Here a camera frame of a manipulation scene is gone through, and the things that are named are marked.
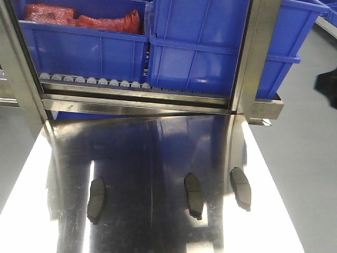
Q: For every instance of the left red foam bag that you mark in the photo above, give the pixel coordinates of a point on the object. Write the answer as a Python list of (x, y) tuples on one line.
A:
[(50, 14)]

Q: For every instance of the right red foam bag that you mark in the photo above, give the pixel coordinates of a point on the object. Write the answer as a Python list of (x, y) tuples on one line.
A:
[(130, 23)]

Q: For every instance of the blue plastic bin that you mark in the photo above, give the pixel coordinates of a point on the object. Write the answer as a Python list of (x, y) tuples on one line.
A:
[(195, 44), (294, 22)]

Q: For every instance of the grey brake pad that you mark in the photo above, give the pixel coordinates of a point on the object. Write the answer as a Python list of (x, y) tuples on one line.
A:
[(241, 188), (97, 200), (194, 195)]

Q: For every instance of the white roller track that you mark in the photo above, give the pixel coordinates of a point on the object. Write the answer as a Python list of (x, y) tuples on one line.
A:
[(92, 80)]

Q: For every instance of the stainless steel rack frame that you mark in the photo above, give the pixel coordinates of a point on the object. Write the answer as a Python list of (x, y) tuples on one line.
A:
[(37, 99)]

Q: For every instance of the right blue plastic bin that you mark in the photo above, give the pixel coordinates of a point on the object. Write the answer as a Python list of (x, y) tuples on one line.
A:
[(294, 22)]

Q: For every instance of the middle blue plastic bin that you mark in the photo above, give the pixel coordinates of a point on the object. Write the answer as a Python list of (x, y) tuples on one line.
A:
[(195, 44)]

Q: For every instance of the red foam bag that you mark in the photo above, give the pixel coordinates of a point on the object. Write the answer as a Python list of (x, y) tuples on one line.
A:
[(50, 14), (130, 23)]

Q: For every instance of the blue bin with red bags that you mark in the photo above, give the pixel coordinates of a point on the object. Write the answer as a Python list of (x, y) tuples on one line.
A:
[(88, 52)]

